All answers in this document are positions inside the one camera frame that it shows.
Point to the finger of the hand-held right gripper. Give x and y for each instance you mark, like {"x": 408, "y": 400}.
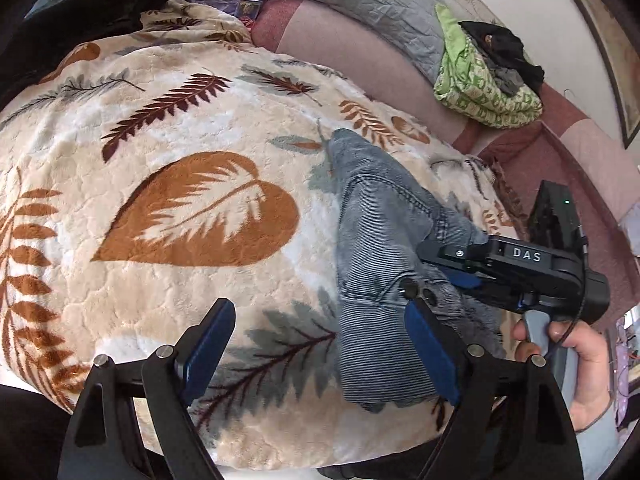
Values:
{"x": 462, "y": 279}
{"x": 450, "y": 255}

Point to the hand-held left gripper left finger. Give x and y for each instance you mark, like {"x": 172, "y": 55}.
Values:
{"x": 207, "y": 350}

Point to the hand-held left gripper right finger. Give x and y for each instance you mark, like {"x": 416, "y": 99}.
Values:
{"x": 430, "y": 355}

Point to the light blue denim pants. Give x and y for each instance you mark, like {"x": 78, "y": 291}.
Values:
{"x": 380, "y": 220}

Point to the person's right hand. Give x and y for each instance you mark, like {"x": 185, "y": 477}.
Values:
{"x": 590, "y": 370}

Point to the green patterned cloth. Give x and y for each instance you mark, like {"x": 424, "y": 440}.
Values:
{"x": 480, "y": 95}

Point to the person's dark clothing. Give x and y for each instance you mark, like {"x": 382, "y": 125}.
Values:
{"x": 30, "y": 435}

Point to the black crumpled garment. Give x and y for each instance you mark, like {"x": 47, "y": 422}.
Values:
{"x": 500, "y": 42}

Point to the cream leaf-print fleece blanket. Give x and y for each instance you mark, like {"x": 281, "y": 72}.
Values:
{"x": 175, "y": 135}

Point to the purple printed packet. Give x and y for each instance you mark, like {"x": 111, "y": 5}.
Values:
{"x": 247, "y": 7}

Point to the black cloth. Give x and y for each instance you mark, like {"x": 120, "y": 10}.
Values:
{"x": 75, "y": 15}

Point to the framed wall picture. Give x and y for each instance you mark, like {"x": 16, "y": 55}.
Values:
{"x": 620, "y": 60}

